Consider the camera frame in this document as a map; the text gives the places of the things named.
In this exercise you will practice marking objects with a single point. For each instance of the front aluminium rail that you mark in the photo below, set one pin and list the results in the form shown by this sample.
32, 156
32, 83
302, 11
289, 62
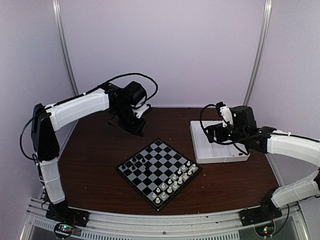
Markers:
225, 225

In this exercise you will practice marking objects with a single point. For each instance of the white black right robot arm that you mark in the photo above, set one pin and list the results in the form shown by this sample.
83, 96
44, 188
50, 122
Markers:
274, 142

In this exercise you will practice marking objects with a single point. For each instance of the aluminium frame post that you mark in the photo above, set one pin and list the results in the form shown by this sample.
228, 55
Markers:
263, 36
56, 5

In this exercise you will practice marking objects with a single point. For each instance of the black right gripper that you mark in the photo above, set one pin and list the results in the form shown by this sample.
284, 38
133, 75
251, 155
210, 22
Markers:
217, 128

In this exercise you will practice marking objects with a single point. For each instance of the white chess piece row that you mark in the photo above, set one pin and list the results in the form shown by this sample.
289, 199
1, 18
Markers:
167, 185

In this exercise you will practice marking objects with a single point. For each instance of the left aluminium frame post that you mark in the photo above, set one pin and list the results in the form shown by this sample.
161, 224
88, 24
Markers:
56, 5

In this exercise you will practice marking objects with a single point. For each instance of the right aluminium frame post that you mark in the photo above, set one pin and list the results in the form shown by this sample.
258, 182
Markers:
263, 36

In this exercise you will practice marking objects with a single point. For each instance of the black white chessboard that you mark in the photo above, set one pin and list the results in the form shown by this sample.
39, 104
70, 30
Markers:
161, 157

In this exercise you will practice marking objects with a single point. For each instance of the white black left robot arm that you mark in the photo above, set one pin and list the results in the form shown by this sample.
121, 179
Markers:
124, 103

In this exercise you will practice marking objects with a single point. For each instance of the white plastic divided tray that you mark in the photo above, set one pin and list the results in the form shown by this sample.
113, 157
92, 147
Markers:
212, 153

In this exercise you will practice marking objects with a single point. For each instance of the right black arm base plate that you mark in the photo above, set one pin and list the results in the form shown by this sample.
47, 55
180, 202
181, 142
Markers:
263, 213

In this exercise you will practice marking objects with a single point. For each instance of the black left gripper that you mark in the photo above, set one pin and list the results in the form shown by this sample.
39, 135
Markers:
136, 129

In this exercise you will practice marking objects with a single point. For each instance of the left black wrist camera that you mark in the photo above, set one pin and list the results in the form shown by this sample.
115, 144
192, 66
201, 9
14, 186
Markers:
134, 93

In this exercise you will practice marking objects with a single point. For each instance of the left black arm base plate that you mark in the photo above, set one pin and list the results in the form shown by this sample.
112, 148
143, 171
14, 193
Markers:
61, 212

